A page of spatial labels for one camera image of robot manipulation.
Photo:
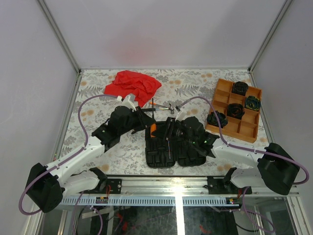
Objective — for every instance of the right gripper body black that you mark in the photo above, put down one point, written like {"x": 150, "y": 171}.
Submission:
{"x": 180, "y": 130}

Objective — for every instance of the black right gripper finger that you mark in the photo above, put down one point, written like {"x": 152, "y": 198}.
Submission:
{"x": 172, "y": 129}
{"x": 167, "y": 127}

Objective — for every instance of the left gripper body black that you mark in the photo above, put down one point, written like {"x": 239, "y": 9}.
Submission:
{"x": 135, "y": 123}

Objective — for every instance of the black plastic tool case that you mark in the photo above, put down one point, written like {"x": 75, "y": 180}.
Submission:
{"x": 156, "y": 153}

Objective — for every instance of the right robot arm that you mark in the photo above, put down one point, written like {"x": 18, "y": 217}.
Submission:
{"x": 272, "y": 166}

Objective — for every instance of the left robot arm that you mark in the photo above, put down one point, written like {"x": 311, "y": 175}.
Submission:
{"x": 48, "y": 184}

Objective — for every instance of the steel claw hammer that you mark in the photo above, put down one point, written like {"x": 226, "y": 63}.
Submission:
{"x": 154, "y": 108}

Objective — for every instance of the dark floral rolled cloth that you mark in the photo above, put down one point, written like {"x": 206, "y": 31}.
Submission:
{"x": 217, "y": 119}

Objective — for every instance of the red crumpled cloth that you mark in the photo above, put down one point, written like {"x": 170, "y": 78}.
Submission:
{"x": 128, "y": 82}

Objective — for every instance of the black orange rolled cloth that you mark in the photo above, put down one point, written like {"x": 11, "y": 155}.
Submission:
{"x": 235, "y": 110}

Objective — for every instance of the wooden compartment tray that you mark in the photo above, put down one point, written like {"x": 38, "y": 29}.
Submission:
{"x": 245, "y": 129}

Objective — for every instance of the dark rolled cloth top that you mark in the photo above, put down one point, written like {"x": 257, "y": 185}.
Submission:
{"x": 240, "y": 88}

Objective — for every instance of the blue green rolled cloth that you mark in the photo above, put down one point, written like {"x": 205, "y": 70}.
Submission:
{"x": 253, "y": 103}

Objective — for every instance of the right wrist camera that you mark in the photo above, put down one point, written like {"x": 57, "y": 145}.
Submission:
{"x": 181, "y": 114}

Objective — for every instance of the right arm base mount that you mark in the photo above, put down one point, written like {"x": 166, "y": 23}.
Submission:
{"x": 222, "y": 185}

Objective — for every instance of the aluminium front rail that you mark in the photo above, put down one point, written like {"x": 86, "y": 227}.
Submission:
{"x": 163, "y": 186}

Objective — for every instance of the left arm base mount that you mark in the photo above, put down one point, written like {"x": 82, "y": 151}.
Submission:
{"x": 111, "y": 186}

